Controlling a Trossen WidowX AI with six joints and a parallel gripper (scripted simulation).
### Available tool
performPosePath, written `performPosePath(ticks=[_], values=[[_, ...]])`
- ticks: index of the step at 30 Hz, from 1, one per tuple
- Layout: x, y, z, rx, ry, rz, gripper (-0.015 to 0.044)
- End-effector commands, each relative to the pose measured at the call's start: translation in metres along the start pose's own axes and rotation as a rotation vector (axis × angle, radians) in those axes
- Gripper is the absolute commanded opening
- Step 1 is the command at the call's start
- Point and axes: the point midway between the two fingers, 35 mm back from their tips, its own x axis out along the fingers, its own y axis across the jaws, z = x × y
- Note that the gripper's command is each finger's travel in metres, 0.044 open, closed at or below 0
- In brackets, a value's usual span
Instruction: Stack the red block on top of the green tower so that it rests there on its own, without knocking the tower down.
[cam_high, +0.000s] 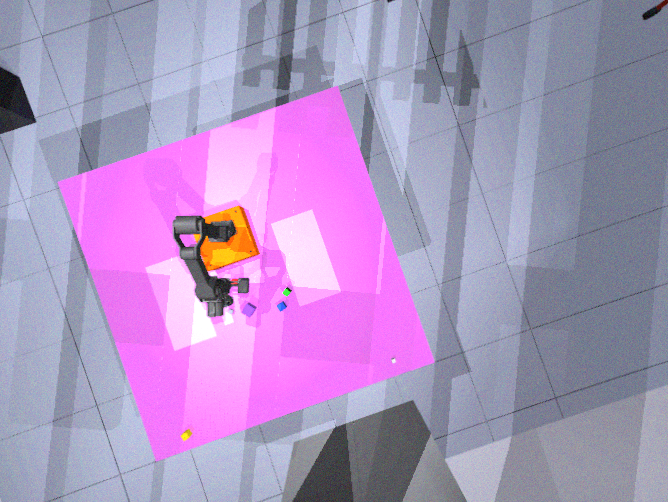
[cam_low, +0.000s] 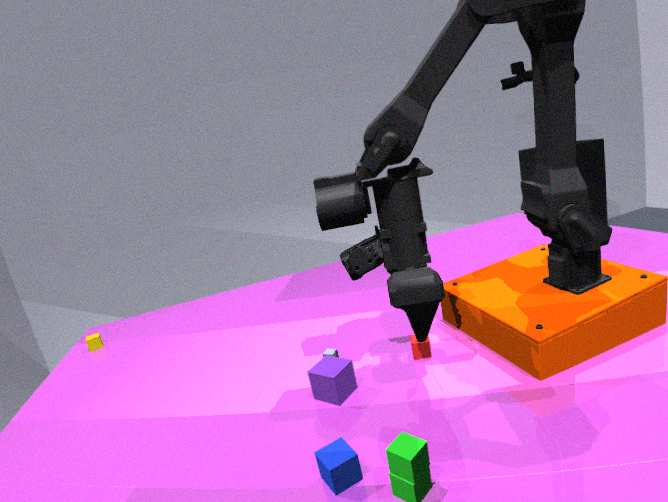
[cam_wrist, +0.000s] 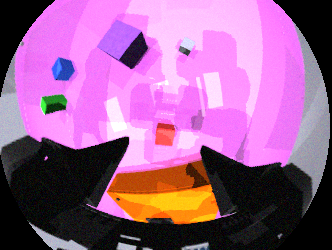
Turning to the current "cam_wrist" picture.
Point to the blue block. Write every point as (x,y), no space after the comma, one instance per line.
(62,69)

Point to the purple cube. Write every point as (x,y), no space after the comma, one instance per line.
(124,43)

